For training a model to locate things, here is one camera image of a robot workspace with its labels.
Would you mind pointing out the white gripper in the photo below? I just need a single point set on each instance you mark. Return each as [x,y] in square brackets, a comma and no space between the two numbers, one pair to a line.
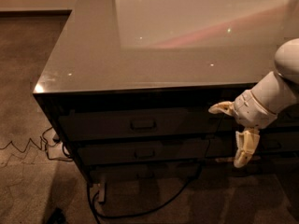
[251,112]

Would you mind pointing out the drawer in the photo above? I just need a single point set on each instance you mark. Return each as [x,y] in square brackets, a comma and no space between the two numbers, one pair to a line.
[164,150]
[137,123]
[181,169]
[286,118]
[225,146]

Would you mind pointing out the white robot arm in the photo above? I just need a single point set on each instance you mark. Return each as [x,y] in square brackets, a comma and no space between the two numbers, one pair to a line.
[279,88]

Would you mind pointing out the dark cabinet with glossy top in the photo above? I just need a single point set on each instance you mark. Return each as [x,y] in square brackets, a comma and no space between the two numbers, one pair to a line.
[117,55]

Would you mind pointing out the black object on floor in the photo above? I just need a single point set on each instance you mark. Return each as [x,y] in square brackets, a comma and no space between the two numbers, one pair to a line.
[57,217]

